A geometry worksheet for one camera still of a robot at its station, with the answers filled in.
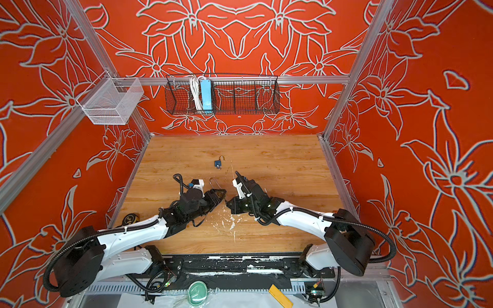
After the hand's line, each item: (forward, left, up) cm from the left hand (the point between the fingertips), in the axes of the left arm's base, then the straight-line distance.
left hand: (226, 193), depth 80 cm
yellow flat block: (-33, -23, -13) cm, 42 cm away
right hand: (-4, +1, -2) cm, 4 cm away
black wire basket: (+47, +1, +18) cm, 50 cm away
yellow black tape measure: (-9, +43, -10) cm, 45 cm away
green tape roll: (-34, +7, -13) cm, 37 cm away
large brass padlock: (0, +2, +1) cm, 2 cm away
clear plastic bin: (+37, +60, +19) cm, 73 cm away
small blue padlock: (+25, +9, -13) cm, 29 cm away
